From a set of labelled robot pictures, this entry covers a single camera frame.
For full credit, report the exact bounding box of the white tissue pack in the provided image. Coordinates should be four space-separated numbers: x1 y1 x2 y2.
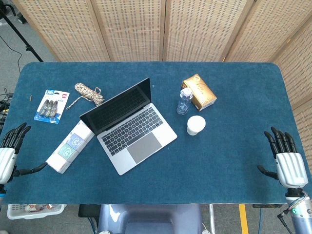
46 119 95 175

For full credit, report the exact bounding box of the clear plastic water bottle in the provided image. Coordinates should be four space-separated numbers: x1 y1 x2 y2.
176 88 194 116

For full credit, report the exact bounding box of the white paper cup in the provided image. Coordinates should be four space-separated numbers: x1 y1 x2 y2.
186 115 206 136

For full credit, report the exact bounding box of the white plastic basket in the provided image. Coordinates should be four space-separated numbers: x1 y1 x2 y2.
7 203 68 220

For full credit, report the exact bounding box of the braided rope bundle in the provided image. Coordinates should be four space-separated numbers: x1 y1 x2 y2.
65 82 105 111

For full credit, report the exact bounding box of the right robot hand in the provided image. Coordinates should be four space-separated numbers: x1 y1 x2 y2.
257 126 309 189

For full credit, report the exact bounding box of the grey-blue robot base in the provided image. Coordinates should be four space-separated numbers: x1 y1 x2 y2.
97 204 204 234

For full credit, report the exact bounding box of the woven folding screen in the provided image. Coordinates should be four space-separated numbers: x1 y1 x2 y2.
11 0 312 161

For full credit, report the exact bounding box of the blue felt table mat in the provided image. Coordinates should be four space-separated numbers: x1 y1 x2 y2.
0 61 309 205

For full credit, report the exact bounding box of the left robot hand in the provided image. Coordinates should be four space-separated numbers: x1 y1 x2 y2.
0 122 48 185

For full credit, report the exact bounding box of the silver laptop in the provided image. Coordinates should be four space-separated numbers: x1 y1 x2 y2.
79 78 178 176

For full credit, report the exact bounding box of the black tripod stand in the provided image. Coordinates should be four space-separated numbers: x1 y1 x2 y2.
0 0 44 62

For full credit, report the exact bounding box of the black cable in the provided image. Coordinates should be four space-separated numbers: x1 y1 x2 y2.
0 35 23 74

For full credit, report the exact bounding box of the gold carton box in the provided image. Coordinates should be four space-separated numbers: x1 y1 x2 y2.
181 74 218 112

